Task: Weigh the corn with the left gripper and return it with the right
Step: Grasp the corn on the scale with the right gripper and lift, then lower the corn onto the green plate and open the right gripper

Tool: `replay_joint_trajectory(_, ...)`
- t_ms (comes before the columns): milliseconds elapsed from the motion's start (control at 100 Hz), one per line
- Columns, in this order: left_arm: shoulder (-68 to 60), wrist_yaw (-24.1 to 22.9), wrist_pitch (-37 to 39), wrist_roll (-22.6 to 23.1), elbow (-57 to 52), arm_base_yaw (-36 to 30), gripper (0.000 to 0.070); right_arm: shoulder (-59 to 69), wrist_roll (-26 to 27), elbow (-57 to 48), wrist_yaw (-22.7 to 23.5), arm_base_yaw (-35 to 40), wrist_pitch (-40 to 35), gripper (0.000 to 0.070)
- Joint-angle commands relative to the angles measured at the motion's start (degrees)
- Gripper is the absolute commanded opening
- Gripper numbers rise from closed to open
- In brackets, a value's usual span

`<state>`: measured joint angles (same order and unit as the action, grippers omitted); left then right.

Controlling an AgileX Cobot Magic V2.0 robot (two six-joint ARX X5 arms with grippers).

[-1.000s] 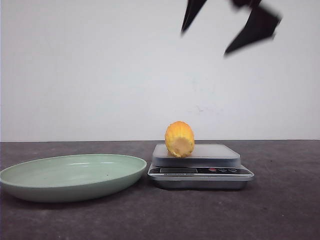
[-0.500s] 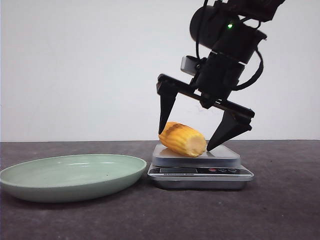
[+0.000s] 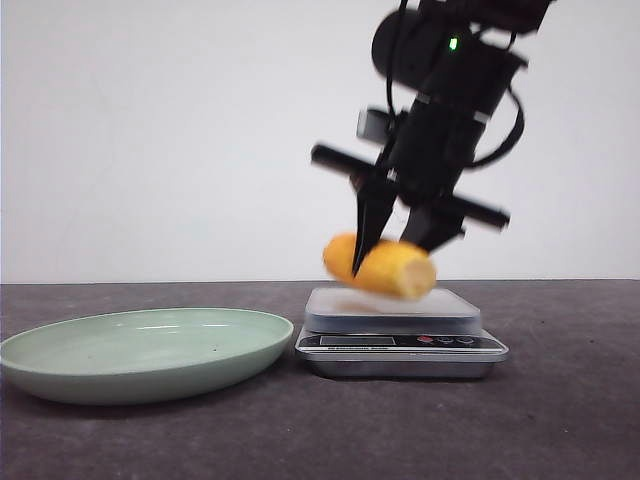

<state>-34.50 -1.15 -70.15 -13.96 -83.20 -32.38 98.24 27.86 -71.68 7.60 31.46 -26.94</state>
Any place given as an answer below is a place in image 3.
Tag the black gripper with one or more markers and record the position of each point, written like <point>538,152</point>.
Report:
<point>420,167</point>

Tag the yellow corn cob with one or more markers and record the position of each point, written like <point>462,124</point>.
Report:
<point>395,269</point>

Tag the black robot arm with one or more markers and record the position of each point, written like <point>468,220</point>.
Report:
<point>436,50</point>

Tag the silver digital kitchen scale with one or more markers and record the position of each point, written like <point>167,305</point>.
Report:
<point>353,334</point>

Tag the light green plate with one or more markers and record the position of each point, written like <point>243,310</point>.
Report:
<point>143,356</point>

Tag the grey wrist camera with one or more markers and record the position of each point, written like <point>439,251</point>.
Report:
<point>375,125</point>

